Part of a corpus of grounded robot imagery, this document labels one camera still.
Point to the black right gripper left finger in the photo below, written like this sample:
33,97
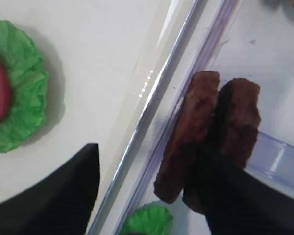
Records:
61,204

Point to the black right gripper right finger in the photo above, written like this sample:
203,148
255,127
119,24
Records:
235,203

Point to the brown meat patty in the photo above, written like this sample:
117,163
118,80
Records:
191,127
233,133

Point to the clear holder for patties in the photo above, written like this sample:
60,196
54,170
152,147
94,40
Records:
273,159

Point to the green lettuce leaf standing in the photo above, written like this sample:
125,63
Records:
149,220

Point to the green lettuce leaf on tray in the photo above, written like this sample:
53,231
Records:
28,79

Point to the white metal tray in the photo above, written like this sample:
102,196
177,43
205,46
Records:
106,59

